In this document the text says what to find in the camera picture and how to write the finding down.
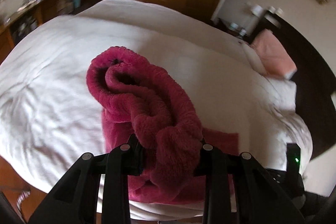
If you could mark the white bed duvet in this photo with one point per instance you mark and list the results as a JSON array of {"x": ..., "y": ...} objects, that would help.
[{"x": 49, "y": 118}]

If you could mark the wooden side desk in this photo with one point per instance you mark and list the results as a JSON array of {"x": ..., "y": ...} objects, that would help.
[{"x": 21, "y": 23}]

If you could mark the magenta fleece pants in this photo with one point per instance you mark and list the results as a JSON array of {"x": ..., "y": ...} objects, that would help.
[{"x": 142, "y": 99}]

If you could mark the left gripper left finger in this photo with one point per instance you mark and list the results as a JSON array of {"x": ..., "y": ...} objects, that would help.
[{"x": 74, "y": 197}]

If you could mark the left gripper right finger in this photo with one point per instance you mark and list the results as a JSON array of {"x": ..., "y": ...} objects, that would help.
[{"x": 240, "y": 190}]

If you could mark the dark wooden headboard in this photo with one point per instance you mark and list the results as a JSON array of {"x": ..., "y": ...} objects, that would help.
[{"x": 315, "y": 84}]

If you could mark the pink pillow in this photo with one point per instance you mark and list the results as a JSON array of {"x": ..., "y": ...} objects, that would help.
[{"x": 273, "y": 56}]

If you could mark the white bedside lamp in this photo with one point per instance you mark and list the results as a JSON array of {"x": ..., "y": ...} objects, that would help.
[{"x": 255, "y": 13}]

